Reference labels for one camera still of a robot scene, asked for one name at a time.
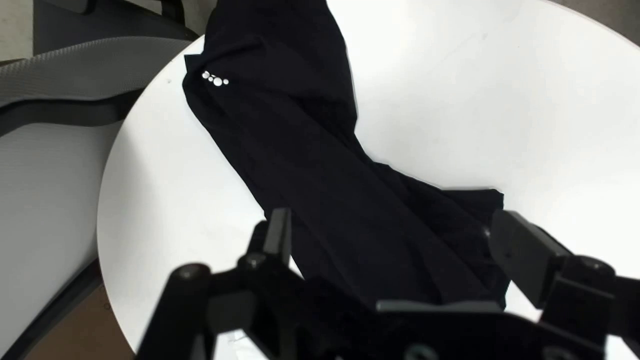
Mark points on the black shirt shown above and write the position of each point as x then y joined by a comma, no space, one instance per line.
300,133

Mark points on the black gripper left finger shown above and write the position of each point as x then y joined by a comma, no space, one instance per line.
221,312

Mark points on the gray mesh office chair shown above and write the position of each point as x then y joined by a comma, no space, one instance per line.
66,72

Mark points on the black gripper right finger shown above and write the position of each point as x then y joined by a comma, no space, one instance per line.
572,300

